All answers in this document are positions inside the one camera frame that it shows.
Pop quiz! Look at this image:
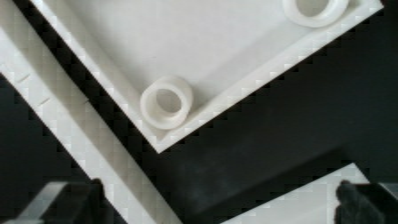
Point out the white square tabletop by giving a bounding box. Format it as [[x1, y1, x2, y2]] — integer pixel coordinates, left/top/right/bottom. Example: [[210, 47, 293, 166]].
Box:
[[32, 0, 384, 151]]

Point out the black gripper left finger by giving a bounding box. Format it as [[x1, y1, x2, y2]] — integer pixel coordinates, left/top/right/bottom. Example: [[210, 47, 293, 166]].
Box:
[[13, 179, 112, 224]]

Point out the white L-shaped obstacle fence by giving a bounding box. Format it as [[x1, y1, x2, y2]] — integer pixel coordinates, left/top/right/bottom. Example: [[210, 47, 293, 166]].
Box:
[[0, 0, 368, 224]]

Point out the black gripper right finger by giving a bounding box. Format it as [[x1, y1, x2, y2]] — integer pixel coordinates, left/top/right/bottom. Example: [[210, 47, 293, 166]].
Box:
[[334, 180, 398, 224]]

